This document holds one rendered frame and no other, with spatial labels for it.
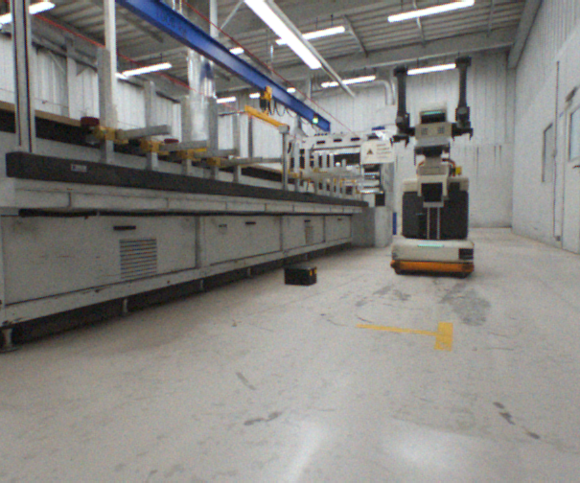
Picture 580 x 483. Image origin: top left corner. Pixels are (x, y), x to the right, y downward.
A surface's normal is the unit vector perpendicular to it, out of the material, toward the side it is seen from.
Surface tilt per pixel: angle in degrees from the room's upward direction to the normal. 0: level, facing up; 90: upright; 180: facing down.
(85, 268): 89
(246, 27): 90
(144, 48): 90
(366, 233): 90
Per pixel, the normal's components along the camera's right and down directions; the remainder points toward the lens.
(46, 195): 0.91, 0.01
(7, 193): -0.40, 0.05
